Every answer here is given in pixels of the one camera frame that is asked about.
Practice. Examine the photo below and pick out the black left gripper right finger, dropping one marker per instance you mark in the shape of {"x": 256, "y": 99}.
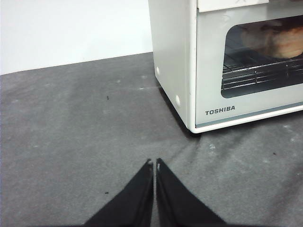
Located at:
{"x": 175, "y": 205}

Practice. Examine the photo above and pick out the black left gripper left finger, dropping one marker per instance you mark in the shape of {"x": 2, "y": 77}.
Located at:
{"x": 132, "y": 203}

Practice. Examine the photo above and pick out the golden brown bread roll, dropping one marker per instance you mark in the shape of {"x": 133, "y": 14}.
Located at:
{"x": 288, "y": 45}

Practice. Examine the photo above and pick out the white Toshiba toaster oven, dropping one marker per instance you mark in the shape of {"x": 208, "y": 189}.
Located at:
{"x": 170, "y": 47}

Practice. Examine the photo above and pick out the dark grey table cloth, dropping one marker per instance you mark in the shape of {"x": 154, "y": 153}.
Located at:
{"x": 71, "y": 142}

